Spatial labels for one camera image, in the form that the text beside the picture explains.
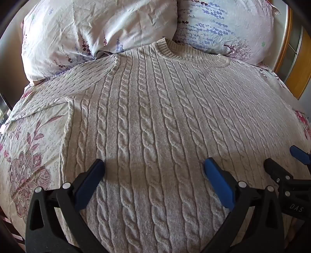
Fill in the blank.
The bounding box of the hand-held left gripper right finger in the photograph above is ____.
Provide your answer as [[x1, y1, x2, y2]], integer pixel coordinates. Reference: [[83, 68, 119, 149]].
[[202, 157, 285, 253]]

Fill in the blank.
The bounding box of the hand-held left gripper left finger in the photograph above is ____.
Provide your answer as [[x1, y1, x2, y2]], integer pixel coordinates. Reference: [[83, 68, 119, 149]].
[[25, 159, 107, 253]]

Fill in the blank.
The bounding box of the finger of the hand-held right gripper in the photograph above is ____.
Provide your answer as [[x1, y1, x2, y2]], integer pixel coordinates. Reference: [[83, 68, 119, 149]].
[[290, 145, 311, 169], [264, 158, 294, 186]]

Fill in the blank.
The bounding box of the cream cable knit sweater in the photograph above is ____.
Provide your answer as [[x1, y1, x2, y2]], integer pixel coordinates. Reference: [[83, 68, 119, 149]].
[[7, 38, 310, 253]]

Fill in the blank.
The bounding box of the floral bed sheet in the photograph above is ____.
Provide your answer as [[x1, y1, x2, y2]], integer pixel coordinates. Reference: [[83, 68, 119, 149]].
[[0, 55, 311, 245]]

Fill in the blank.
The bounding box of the wooden glass door wardrobe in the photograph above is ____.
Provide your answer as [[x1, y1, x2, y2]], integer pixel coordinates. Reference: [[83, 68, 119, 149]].
[[274, 4, 311, 99]]

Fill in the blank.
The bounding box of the blue floral pillow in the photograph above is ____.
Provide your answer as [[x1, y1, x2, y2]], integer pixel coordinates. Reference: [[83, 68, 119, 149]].
[[171, 0, 280, 66]]

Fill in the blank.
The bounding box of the white floral pillow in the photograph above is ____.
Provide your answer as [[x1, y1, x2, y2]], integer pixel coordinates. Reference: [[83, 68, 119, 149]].
[[21, 0, 179, 83]]

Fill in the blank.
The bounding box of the dark wooden bed frame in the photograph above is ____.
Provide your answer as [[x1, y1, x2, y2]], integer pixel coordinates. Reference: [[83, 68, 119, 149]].
[[0, 208, 28, 253]]

